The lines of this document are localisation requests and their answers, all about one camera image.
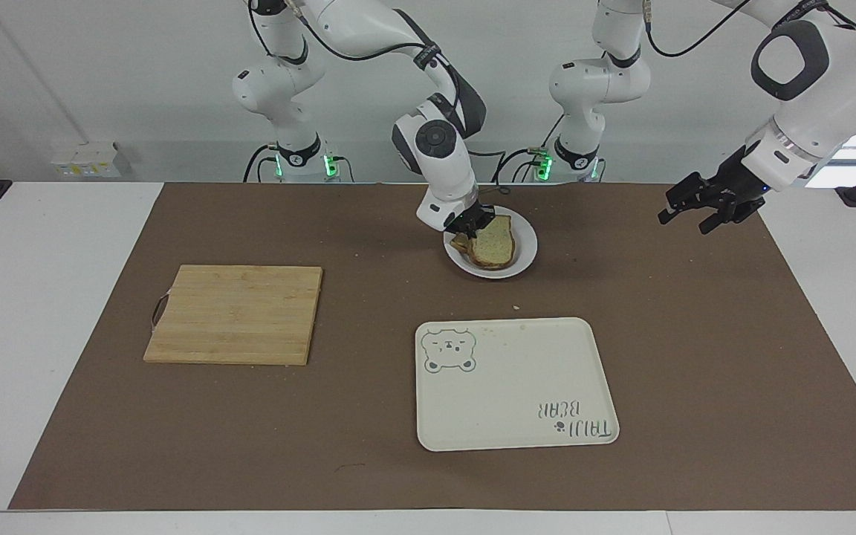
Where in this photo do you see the white round plate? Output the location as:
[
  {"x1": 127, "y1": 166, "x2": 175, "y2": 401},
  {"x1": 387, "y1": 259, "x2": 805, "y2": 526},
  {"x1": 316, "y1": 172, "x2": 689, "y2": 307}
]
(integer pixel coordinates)
[{"x1": 443, "y1": 206, "x2": 539, "y2": 280}]

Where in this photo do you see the white wall socket box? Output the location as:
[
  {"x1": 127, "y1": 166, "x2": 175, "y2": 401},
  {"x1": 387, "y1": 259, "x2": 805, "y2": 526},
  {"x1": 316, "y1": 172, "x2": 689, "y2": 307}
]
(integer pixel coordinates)
[{"x1": 51, "y1": 140, "x2": 123, "y2": 180}]

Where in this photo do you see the bread slice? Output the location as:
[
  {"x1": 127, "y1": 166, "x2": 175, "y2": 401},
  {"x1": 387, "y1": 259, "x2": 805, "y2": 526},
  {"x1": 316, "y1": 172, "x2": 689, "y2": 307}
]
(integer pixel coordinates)
[{"x1": 468, "y1": 215, "x2": 516, "y2": 269}]

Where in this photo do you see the wooden cutting board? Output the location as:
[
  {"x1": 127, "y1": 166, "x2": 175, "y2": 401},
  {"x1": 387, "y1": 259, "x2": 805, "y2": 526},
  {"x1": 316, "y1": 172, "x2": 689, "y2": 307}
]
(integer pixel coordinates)
[{"x1": 143, "y1": 265, "x2": 324, "y2": 367}]

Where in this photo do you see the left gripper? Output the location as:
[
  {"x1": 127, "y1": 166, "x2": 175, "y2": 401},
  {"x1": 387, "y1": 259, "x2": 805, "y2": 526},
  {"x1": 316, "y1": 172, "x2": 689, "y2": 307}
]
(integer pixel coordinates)
[{"x1": 658, "y1": 146, "x2": 770, "y2": 236}]

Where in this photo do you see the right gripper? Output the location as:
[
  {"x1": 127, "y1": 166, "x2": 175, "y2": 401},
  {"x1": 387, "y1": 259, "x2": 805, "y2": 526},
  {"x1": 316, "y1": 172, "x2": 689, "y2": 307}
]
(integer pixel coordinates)
[{"x1": 444, "y1": 190, "x2": 502, "y2": 241}]

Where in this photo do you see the black cable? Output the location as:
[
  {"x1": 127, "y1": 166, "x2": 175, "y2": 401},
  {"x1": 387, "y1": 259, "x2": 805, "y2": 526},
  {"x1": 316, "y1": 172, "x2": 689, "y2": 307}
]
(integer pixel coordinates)
[
  {"x1": 247, "y1": 0, "x2": 487, "y2": 155},
  {"x1": 643, "y1": 0, "x2": 856, "y2": 59},
  {"x1": 468, "y1": 111, "x2": 567, "y2": 195},
  {"x1": 242, "y1": 143, "x2": 281, "y2": 184}
]

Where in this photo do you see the sandwich bottom half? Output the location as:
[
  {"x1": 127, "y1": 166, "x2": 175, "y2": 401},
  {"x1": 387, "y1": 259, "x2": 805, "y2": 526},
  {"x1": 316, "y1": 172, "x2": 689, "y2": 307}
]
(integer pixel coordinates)
[{"x1": 450, "y1": 231, "x2": 515, "y2": 271}]

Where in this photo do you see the cream tray with bear print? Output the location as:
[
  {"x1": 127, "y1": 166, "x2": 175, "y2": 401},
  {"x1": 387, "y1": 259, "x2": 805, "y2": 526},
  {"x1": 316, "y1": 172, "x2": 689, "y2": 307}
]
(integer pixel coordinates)
[{"x1": 415, "y1": 317, "x2": 620, "y2": 453}]

